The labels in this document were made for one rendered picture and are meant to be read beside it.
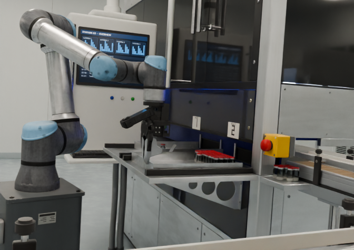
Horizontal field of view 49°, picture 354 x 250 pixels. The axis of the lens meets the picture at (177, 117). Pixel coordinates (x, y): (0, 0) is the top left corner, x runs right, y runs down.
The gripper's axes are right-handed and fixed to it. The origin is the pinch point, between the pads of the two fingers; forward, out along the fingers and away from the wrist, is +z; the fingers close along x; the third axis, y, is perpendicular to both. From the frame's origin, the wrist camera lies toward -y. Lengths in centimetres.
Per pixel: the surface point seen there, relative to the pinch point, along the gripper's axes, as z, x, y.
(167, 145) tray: 2, 54, 29
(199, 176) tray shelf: 3.7, -10.9, 15.6
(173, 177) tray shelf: 3.7, -10.9, 6.2
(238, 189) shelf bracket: 11.0, -1.3, 37.0
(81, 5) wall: -164, 544, 56
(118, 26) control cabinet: -59, 89, 10
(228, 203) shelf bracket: 16.2, -1.3, 33.3
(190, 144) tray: 1, 53, 42
